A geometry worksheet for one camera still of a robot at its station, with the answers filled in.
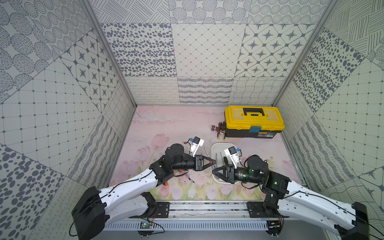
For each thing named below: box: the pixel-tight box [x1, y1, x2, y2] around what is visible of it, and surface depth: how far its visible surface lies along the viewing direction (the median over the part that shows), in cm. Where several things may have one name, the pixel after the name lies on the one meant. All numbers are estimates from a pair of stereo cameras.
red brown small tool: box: [210, 125, 220, 133], surface depth 106 cm
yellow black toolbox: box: [224, 105, 285, 139], surface depth 93 cm
